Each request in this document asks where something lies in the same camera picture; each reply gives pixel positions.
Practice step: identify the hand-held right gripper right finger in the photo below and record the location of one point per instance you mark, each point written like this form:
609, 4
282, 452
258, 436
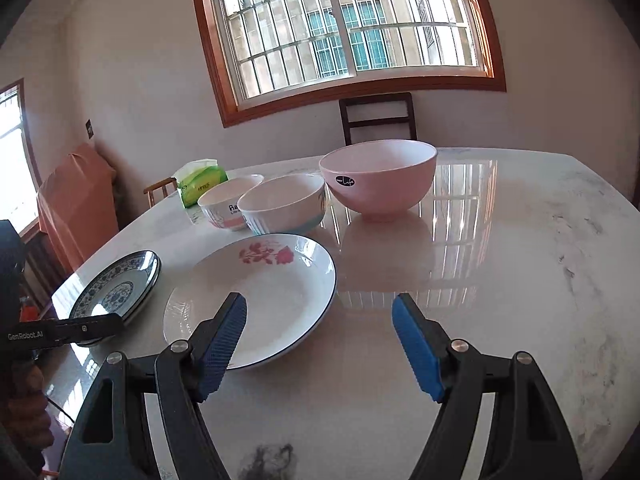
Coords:
417, 350

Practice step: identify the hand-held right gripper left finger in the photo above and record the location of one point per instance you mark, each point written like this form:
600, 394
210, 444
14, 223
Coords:
222, 347

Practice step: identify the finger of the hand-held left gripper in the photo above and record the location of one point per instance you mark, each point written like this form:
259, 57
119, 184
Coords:
90, 329

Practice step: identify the blue patterned plate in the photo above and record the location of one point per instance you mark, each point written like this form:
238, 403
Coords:
115, 290

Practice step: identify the white plate pink flower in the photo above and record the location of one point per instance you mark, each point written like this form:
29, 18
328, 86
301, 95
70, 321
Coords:
280, 290

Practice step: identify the small white printed bowl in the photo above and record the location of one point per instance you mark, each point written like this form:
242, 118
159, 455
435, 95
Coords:
220, 215

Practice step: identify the white ribbed bowl blue base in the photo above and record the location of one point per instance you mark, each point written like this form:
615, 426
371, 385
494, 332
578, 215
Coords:
280, 221

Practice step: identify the large pink bowl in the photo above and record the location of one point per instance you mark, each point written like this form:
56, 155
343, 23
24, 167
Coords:
380, 185

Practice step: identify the person's left hand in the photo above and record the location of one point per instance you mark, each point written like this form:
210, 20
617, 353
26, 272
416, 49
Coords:
27, 400

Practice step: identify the orange cloth covered furniture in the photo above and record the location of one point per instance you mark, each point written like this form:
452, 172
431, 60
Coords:
75, 200

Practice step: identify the narrow side window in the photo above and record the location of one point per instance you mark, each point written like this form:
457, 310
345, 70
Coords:
12, 160

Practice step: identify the light wooden chair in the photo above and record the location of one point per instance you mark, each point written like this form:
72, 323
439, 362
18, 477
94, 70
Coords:
160, 186

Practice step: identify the green tissue pack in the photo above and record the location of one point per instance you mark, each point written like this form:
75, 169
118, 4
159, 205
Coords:
200, 182

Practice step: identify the dark wooden chair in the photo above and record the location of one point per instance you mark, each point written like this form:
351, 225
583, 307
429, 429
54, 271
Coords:
375, 101

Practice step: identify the dark wall switch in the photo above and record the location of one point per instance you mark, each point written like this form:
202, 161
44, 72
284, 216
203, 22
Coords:
89, 129

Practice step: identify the large barred window wooden frame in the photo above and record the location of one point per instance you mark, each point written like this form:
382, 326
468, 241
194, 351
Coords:
350, 20

